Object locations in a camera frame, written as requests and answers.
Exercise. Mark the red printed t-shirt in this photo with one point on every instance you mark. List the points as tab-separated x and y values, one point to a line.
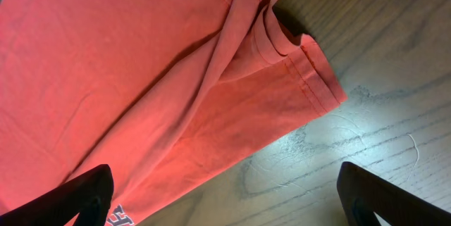
168	93

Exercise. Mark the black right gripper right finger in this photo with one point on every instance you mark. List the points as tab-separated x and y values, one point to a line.
365	197

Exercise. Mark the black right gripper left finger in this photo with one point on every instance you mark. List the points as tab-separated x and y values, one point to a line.
85	199

